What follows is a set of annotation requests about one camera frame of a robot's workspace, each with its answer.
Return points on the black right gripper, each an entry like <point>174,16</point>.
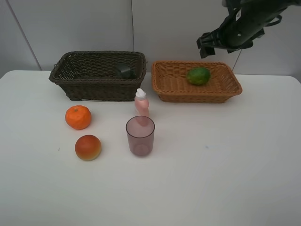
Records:
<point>237,31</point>

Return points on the round bread bun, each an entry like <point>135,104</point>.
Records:
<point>88,147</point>

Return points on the pink squeeze bottle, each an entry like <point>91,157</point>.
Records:
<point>142,107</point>

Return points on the black rectangular box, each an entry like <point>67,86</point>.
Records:
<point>124,72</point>

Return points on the green lime fruit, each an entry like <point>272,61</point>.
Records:
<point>198,76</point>

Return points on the dark brown wicker basket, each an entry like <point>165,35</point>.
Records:
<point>90,75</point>

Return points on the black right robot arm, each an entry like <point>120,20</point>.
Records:
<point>268,11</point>

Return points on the orange mandarin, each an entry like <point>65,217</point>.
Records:
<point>78,117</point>

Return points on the purple translucent cup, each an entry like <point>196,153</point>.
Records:
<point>140,133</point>

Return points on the light orange wicker basket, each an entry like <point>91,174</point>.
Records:
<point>170,83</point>

